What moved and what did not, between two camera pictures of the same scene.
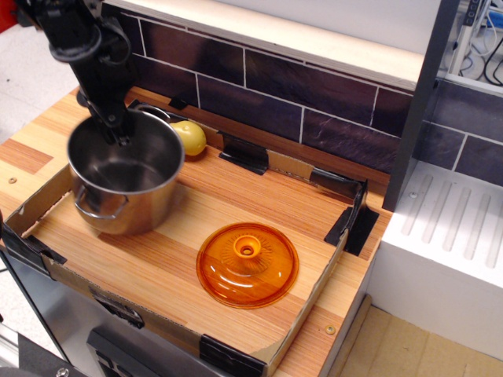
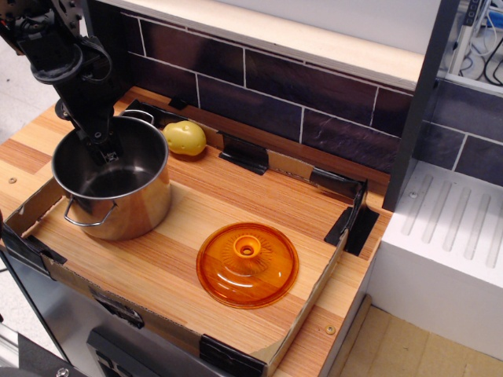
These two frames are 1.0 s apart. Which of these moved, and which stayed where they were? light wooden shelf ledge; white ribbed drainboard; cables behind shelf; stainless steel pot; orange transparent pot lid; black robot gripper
Moved: black robot gripper; stainless steel pot
Stayed: white ribbed drainboard; orange transparent pot lid; cables behind shelf; light wooden shelf ledge
